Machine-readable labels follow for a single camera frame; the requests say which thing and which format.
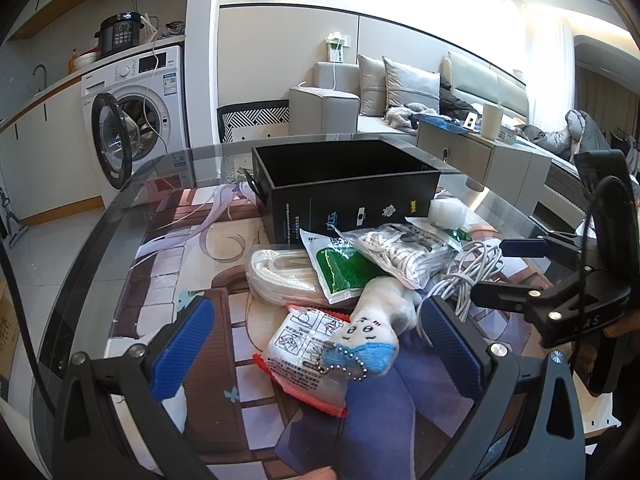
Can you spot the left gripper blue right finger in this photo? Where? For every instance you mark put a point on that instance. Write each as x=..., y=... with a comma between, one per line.
x=459, y=347

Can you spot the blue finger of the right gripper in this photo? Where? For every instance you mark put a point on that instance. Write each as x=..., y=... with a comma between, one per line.
x=520, y=246
x=502, y=296

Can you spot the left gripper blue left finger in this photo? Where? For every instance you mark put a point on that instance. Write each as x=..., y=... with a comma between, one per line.
x=173, y=350

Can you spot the white plush toy blue mask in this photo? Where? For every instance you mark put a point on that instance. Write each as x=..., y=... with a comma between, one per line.
x=367, y=345

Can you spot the white foam wrap piece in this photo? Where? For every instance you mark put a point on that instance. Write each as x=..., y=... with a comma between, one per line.
x=447, y=213

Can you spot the green white medicine packet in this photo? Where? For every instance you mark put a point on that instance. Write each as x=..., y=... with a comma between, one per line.
x=342, y=271

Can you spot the red white snack packet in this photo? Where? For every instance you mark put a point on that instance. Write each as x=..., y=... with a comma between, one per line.
x=292, y=359

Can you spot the black cardboard box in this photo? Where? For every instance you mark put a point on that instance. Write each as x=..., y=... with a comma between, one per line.
x=321, y=187

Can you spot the beige drawer cabinet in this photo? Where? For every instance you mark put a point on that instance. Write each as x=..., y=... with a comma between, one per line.
x=514, y=173

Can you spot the anime printed desk mat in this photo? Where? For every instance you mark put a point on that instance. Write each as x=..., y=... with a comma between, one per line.
x=241, y=423

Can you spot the white cylinder cup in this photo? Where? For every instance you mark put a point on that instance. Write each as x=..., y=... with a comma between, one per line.
x=491, y=121

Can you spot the cardboard box on floor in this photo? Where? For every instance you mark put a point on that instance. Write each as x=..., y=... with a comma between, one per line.
x=9, y=331

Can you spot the grey cushion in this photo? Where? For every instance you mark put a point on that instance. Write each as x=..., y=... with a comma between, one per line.
x=406, y=84

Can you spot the grey sofa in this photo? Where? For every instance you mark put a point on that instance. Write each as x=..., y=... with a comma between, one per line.
x=332, y=103

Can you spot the beige cushion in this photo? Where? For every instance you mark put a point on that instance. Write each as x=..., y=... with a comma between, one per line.
x=372, y=86

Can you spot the white washing machine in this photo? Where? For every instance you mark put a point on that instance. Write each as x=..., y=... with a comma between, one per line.
x=134, y=112

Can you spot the patterned black white chair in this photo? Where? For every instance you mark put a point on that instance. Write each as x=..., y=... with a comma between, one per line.
x=253, y=121

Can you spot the black pressure cooker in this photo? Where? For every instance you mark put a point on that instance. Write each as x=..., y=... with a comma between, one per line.
x=118, y=33

